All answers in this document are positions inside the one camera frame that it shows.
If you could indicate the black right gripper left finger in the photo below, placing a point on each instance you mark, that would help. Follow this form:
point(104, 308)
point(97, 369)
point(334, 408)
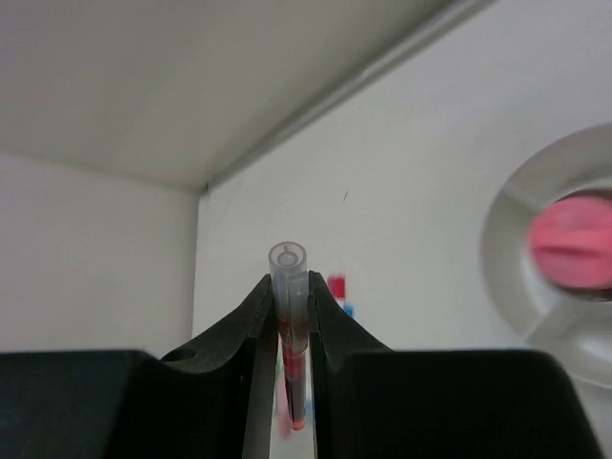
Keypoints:
point(225, 402)

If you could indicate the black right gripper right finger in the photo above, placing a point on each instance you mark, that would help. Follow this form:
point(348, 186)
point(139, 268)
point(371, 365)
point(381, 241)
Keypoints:
point(336, 343)

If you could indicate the pink cap white marker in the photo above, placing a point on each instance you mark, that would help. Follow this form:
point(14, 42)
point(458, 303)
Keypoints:
point(336, 285)

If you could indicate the pink highlighter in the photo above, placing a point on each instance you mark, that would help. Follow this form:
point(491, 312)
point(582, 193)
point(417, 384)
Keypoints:
point(569, 241)

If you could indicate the white round divided container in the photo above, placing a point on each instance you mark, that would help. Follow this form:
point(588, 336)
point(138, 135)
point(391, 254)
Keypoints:
point(574, 326)

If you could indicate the aluminium table rail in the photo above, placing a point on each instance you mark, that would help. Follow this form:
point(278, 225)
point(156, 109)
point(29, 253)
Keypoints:
point(408, 44)

